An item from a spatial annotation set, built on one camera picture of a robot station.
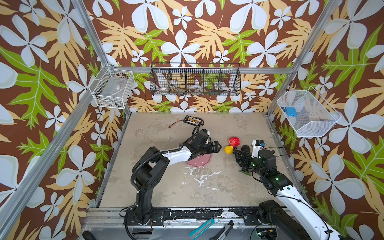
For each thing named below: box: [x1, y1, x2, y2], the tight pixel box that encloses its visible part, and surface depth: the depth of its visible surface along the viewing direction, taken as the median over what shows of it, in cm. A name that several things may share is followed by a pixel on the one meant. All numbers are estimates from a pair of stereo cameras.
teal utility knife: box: [188, 218, 215, 240], surface depth 72 cm
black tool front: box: [209, 220, 234, 240], surface depth 71 cm
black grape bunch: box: [233, 147, 253, 176], surface depth 72 cm
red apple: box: [228, 137, 241, 147], surface depth 98 cm
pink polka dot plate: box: [186, 154, 212, 167], surface depth 95 cm
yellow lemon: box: [224, 145, 234, 155], surface depth 97 cm
